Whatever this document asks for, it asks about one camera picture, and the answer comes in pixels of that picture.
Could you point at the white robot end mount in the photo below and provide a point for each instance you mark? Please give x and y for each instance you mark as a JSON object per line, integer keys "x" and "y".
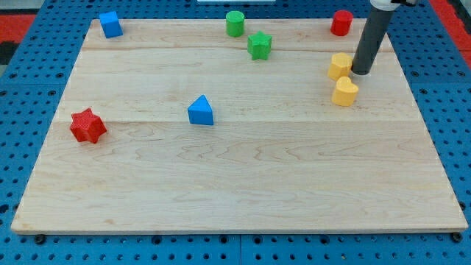
{"x": 392, "y": 3}

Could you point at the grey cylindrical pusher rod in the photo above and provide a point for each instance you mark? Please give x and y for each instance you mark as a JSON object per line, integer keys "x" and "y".
{"x": 372, "y": 37}

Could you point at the yellow hexagon block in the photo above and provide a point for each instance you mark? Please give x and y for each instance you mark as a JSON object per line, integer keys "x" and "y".
{"x": 340, "y": 66}

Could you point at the red cylinder block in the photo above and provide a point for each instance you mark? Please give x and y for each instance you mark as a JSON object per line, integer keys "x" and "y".
{"x": 341, "y": 22}

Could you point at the yellow heart block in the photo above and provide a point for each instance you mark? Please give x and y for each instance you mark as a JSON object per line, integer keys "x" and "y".
{"x": 345, "y": 92}

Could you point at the green star block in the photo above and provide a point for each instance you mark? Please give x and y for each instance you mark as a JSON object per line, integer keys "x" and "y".
{"x": 259, "y": 45}

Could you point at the green cylinder block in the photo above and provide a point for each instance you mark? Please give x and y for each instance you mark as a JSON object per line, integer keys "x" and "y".
{"x": 235, "y": 23}

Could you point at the blue triangle block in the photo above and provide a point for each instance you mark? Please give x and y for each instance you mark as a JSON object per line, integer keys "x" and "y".
{"x": 200, "y": 112}

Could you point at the wooden board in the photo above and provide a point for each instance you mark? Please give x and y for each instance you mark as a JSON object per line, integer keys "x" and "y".
{"x": 281, "y": 158}

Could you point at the blue cube block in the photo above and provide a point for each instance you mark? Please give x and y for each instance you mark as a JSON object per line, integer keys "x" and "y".
{"x": 110, "y": 24}

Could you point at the red star block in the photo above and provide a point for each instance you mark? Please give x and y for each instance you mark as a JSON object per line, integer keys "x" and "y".
{"x": 86, "y": 126}

